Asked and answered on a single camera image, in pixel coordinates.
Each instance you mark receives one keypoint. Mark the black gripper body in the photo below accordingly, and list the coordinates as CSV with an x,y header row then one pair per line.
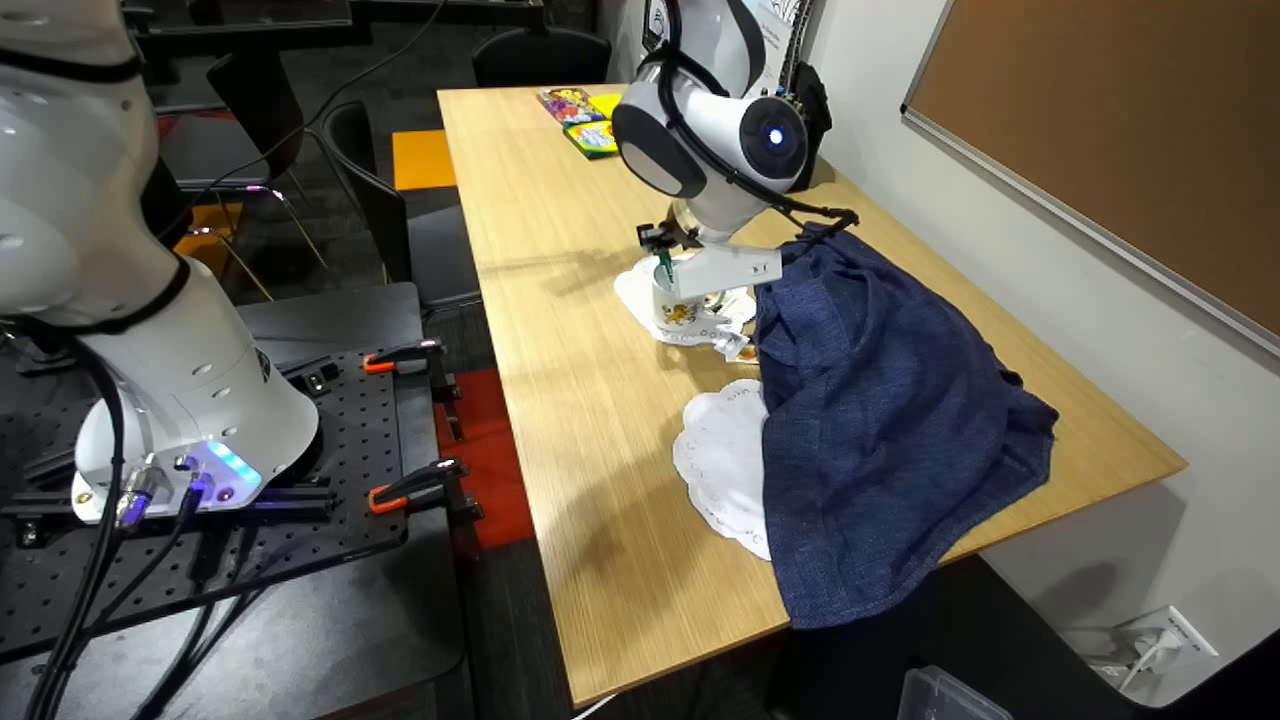
x,y
670,240

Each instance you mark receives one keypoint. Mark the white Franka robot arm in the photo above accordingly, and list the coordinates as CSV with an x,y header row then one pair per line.
x,y
200,387

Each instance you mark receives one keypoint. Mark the white paper doily under mug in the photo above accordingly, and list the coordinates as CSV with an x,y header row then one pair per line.
x,y
642,303

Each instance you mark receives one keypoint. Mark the white printed mug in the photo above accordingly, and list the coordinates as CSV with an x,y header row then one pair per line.
x,y
697,313

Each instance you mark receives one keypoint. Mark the colourful picture card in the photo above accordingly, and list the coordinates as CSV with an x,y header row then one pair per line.
x,y
571,106

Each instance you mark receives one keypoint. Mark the white cloth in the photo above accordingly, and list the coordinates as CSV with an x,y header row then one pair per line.
x,y
725,460

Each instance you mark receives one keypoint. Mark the black office chair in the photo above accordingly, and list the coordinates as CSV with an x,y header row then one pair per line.
x,y
543,55
352,161

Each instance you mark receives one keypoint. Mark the dark blue denim cloth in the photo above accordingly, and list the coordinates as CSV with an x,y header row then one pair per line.
x,y
883,440

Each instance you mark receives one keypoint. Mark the black perforated breadboard table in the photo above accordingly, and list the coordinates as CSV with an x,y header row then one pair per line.
x,y
264,533

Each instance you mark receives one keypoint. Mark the brown cork notice board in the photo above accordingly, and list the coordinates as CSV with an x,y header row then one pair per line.
x,y
1135,132

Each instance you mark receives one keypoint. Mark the clear plastic bin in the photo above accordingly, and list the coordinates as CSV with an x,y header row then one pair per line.
x,y
954,692

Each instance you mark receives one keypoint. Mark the white floor box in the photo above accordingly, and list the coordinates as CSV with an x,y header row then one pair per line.
x,y
1144,648

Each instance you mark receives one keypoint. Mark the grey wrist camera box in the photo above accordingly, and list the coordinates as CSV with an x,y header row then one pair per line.
x,y
735,267

